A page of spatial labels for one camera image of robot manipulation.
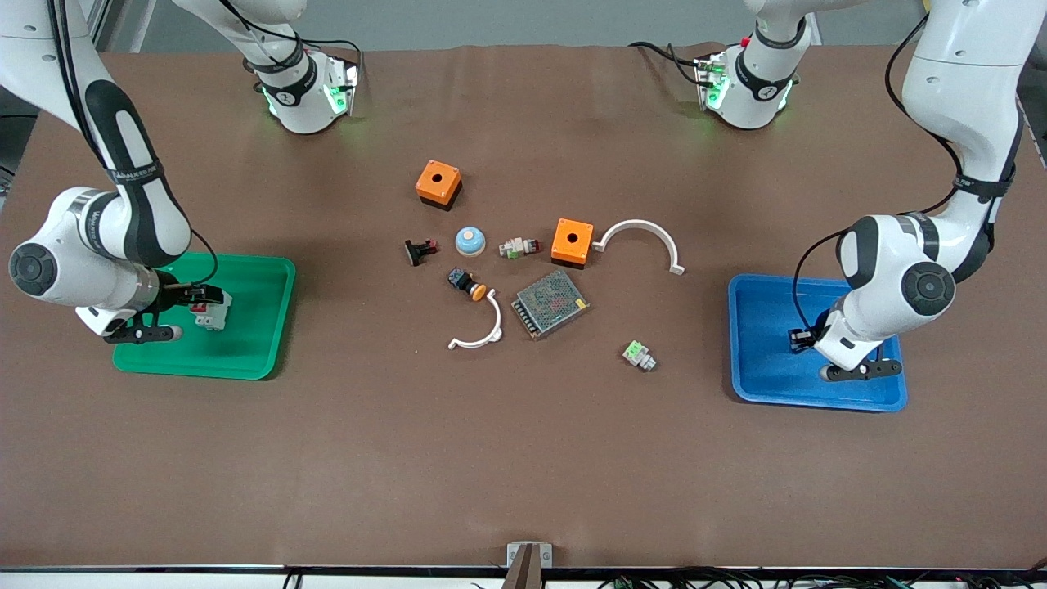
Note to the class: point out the blue plastic tray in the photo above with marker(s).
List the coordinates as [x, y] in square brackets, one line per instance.
[761, 360]

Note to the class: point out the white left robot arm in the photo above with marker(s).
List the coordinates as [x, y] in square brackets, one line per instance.
[924, 286]

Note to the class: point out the orange button box black base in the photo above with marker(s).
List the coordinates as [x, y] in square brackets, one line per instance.
[564, 245]
[425, 184]

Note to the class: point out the metal mesh power supply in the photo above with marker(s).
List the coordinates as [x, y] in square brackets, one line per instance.
[550, 304]

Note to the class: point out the white red circuit breaker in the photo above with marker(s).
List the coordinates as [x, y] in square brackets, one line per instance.
[217, 318]

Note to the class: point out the small white semicircular clamp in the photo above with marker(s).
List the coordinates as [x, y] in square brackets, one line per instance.
[495, 323]

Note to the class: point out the green white switch module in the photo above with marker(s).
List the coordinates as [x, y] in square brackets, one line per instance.
[638, 355]

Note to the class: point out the grey metal edge bracket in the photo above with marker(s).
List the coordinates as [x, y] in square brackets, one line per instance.
[528, 558]

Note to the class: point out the large white semicircular clamp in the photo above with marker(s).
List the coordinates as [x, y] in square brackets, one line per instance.
[646, 224]

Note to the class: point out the black orange-headed push button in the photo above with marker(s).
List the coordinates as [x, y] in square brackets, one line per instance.
[465, 283]

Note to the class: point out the black red push switch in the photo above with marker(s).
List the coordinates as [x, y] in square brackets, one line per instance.
[418, 252]

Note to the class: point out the aluminium frame profile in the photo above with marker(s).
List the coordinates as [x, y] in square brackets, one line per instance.
[114, 24]

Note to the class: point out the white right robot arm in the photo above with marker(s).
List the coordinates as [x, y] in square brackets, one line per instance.
[123, 221]

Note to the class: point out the blue dome button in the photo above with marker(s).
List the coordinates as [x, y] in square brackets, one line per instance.
[470, 242]

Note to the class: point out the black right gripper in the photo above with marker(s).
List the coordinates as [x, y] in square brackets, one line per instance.
[174, 296]

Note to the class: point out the brown table mat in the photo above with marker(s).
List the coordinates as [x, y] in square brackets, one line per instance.
[523, 458]

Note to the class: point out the green plastic tray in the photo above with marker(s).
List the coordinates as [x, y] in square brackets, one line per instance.
[253, 327]

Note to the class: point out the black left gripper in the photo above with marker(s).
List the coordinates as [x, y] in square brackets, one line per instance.
[802, 339]

